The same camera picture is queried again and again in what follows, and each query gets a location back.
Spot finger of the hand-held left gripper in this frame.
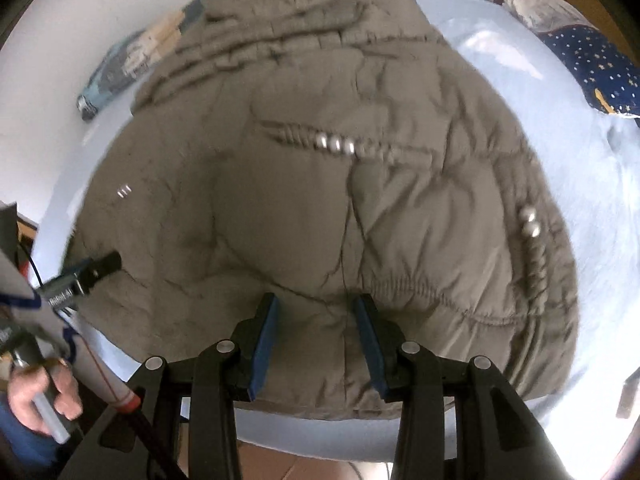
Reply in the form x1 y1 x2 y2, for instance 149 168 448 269
75 251 123 296

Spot white blue patterned cable sleeve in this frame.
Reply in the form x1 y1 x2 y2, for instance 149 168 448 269
0 249 146 413

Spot wooden bedside furniture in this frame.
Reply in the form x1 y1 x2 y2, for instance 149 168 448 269
17 214 40 271

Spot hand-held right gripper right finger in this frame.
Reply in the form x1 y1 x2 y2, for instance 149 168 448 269
352 294 571 480

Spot navy star print pillow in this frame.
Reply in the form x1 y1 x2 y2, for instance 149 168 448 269
537 24 640 120

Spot olive puffer jacket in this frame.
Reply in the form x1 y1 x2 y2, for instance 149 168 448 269
62 0 581 421

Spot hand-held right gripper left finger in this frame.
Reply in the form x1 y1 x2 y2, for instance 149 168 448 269
60 292 281 480

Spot person's left hand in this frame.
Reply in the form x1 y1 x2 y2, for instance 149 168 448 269
7 357 83 433

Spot person's blue trousers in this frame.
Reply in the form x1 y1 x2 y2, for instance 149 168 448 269
0 400 66 471

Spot white red house print cloth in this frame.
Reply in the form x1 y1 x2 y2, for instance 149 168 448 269
460 0 596 36

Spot patchwork cartoon quilt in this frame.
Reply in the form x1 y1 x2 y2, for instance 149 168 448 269
75 0 481 123

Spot light blue cloud bed sheet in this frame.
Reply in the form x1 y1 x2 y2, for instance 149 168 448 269
37 0 640 463

